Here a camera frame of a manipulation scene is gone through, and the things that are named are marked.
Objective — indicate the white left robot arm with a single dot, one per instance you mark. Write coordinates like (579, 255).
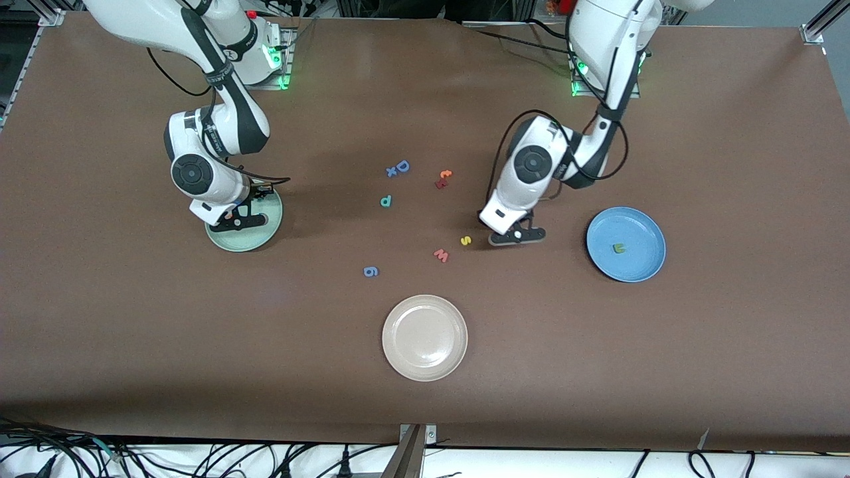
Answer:
(511, 192)

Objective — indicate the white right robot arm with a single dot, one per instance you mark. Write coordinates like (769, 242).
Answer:
(199, 26)

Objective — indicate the pale green plate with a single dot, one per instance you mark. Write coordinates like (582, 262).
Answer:
(265, 232)

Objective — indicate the pink letter w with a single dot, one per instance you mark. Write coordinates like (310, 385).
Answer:
(441, 255)

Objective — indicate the blue plate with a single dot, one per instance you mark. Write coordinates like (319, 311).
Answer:
(637, 265)

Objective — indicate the blue letter g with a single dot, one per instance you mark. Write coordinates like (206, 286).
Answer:
(366, 271)

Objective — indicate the blue letter D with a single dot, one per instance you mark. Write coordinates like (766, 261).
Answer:
(407, 166)

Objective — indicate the beige plate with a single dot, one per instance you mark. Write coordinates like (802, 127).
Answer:
(425, 338)

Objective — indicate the red box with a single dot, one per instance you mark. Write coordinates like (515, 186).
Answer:
(564, 5)

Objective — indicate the white tape scrap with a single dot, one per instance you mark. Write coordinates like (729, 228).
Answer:
(702, 438)

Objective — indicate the black power plug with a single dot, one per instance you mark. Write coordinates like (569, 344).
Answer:
(345, 468)

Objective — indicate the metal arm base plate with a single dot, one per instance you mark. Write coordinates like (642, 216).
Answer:
(627, 94)
(286, 66)

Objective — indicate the metal mount post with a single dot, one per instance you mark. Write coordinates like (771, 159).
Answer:
(408, 458)

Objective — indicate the aluminium frame rail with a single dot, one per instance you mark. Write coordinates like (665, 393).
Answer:
(32, 58)
(813, 33)

